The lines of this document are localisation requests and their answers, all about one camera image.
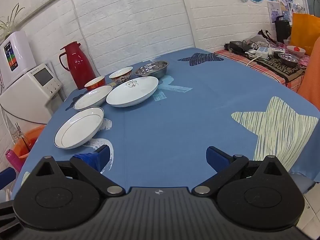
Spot stainless steel bowl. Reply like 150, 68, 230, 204
134, 60, 168, 78

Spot blue rounded object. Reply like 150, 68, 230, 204
0, 167, 16, 192

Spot small steel bowl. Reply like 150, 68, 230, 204
278, 52, 300, 67

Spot white plate with blue rim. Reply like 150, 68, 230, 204
73, 85, 114, 110
54, 107, 104, 150

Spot red thermos jug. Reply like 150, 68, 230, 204
59, 41, 97, 90

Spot red ceramic bowl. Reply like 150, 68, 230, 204
84, 76, 106, 92

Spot black electronic device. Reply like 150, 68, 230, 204
225, 41, 247, 54

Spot blue printed tablecloth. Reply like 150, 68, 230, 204
11, 47, 320, 200

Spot orange bag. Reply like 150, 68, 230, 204
291, 13, 320, 57

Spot plaid cloth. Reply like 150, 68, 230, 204
215, 49, 307, 90

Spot black patterned mat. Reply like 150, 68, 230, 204
257, 57, 304, 82

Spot orange plastic basin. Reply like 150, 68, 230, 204
11, 125, 45, 165

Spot white water purifier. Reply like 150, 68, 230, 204
0, 31, 37, 88

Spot white bowl with red fruit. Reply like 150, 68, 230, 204
286, 45, 306, 57

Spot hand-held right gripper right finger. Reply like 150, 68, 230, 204
192, 146, 290, 196

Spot white appliance with screen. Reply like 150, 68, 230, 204
0, 62, 63, 125

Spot green potted plant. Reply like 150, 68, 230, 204
0, 4, 25, 39

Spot wall pictures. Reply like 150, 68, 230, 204
267, 0, 293, 23

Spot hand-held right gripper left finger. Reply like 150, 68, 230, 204
32, 144, 125, 197

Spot white power strip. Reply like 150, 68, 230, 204
255, 47, 272, 57

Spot black handbag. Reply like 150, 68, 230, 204
275, 15, 292, 43

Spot large white printed plate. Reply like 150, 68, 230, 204
106, 76, 159, 108

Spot orange cloth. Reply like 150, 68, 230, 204
297, 36, 320, 113

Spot white bowl with painted figures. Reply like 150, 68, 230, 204
109, 66, 133, 84

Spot pink bottle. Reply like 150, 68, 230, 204
5, 149, 25, 173

